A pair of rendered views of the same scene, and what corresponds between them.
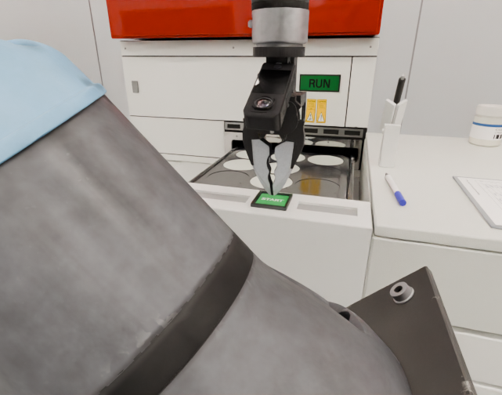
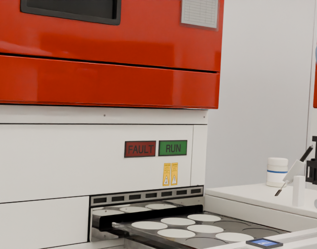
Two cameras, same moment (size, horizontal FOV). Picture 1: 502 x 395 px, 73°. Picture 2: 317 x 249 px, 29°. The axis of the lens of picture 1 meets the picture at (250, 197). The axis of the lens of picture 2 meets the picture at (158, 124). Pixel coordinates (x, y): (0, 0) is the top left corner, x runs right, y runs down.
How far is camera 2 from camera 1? 143 cm
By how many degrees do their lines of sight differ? 60
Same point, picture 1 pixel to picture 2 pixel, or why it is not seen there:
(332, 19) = (193, 96)
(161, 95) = (17, 172)
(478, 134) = (278, 179)
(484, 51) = not seen: hidden behind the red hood
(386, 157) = (300, 199)
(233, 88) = (102, 158)
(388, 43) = not seen: hidden behind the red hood
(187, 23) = (78, 90)
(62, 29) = not seen: outside the picture
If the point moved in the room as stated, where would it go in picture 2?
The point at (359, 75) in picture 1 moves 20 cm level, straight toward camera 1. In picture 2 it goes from (198, 140) to (246, 146)
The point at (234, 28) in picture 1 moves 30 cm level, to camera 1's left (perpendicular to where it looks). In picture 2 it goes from (122, 99) to (47, 96)
